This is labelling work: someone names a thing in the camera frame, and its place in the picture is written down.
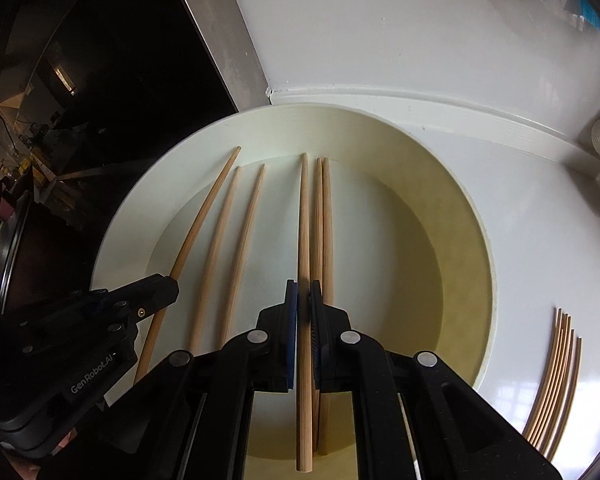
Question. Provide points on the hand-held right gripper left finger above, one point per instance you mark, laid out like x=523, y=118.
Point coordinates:
x=291, y=340

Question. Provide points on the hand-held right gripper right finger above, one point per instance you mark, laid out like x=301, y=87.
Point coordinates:
x=319, y=360

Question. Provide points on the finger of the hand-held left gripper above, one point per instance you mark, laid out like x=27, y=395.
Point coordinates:
x=150, y=295

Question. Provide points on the long wooden chopstick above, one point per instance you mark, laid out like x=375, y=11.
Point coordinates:
x=305, y=220
x=327, y=220
x=245, y=240
x=316, y=220
x=219, y=245
x=205, y=215

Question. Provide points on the cream round plastic basin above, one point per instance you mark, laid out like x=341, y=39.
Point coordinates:
x=405, y=260

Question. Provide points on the group of wooden chopsticks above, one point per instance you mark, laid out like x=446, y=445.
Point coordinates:
x=554, y=375

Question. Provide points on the dark red cooking pot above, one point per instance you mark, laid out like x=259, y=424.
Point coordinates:
x=50, y=255

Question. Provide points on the glass pot lid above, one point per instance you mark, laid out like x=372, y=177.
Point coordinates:
x=10, y=260

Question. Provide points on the black glass splashback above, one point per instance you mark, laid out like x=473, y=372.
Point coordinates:
x=130, y=60

